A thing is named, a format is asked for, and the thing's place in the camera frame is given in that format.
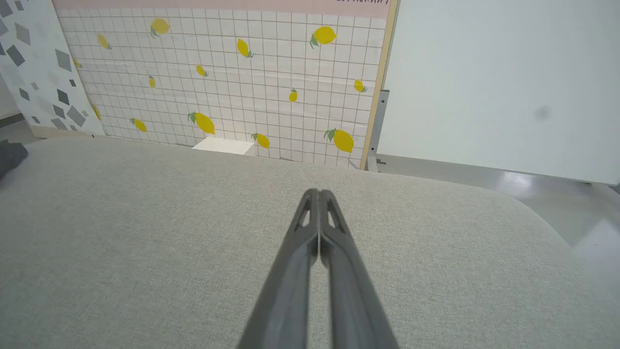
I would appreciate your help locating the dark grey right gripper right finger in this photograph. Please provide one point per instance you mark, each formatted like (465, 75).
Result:
(353, 300)

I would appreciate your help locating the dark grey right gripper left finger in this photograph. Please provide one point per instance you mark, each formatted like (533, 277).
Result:
(286, 291)

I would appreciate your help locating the black and white garment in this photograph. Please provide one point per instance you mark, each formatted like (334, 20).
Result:
(10, 156)

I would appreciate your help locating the white rectangular box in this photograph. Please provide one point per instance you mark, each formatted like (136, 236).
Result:
(224, 145)

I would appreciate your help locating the grey metal panel stand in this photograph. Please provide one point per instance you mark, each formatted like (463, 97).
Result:
(380, 121)

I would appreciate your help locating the lemon print tile backdrop panel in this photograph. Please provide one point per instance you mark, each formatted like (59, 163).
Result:
(271, 72)

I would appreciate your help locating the grey confetti pattern panel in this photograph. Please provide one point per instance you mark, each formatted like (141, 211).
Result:
(38, 72)

